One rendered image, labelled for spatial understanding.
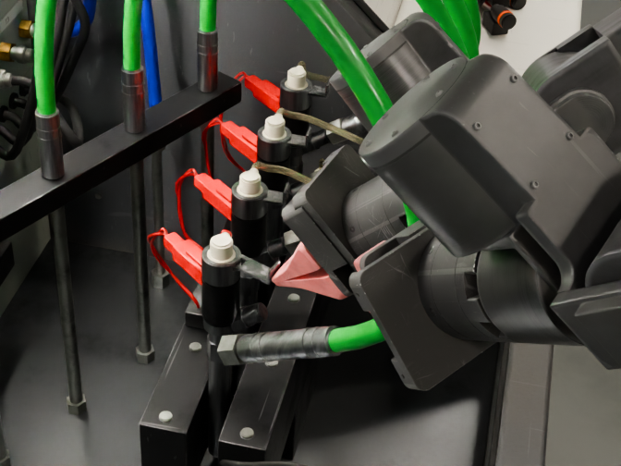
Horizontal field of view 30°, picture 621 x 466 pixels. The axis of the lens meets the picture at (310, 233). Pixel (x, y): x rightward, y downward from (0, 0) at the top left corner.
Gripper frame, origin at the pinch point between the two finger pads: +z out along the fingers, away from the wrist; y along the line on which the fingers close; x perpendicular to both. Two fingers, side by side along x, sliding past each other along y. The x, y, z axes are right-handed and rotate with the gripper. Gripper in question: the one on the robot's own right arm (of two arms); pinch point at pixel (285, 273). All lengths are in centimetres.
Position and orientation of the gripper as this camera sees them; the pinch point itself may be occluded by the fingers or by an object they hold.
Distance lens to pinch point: 80.6
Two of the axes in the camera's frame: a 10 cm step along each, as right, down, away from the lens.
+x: -4.5, 5.6, -7.0
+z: -6.4, 3.4, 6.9
